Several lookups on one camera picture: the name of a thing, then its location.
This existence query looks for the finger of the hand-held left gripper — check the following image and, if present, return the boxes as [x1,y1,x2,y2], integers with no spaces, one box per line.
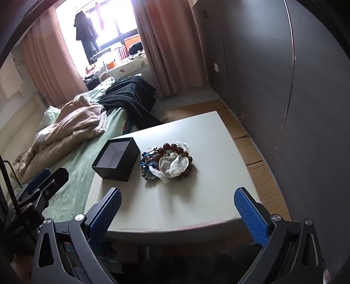
[34,167,69,204]
[20,168,52,197]

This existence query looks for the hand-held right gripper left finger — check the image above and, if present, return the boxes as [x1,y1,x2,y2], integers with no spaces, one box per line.
[31,187,122,284]

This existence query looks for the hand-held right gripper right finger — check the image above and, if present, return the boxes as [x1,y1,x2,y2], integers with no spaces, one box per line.
[233,187,324,284]

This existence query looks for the black jewelry box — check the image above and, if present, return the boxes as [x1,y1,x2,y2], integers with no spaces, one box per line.
[91,137,141,182]

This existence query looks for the blue bead bracelet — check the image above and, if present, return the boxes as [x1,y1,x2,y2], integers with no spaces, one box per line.
[140,151,165,181]

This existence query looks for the dark red bead bracelet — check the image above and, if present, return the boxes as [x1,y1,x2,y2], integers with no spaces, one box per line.
[156,142,194,178]

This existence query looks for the green bed sheet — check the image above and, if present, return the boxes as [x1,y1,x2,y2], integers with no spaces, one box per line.
[20,76,129,219]

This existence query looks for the beige blanket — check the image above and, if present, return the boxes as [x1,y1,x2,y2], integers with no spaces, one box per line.
[16,98,108,182]

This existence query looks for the cardboard floor sheets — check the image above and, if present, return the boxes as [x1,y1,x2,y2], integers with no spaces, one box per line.
[164,98,292,222]

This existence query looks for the silver bangle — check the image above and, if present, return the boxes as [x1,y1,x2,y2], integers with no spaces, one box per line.
[171,140,189,153]

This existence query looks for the black blanket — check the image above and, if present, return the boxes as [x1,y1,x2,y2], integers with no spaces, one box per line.
[97,76,165,129]

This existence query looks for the narrow pink curtain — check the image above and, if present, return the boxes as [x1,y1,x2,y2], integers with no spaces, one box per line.
[20,5,88,107]

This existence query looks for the floral windowsill cloth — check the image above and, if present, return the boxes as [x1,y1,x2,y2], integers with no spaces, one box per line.
[105,53,149,80]

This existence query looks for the hanging dark clothes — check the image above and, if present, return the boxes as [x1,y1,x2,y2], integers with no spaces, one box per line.
[73,10,100,58]

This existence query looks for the hanging pink garment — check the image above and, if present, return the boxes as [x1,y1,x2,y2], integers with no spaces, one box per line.
[94,1,107,32]

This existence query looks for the wide pink curtain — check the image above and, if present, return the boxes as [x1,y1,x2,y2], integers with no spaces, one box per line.
[133,0,208,96]

